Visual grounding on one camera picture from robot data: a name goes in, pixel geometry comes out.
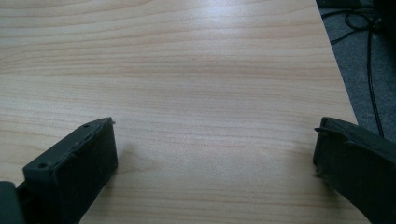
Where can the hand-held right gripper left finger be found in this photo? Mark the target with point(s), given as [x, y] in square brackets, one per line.
[70, 168]

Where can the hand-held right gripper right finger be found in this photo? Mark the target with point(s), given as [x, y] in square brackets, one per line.
[358, 168]

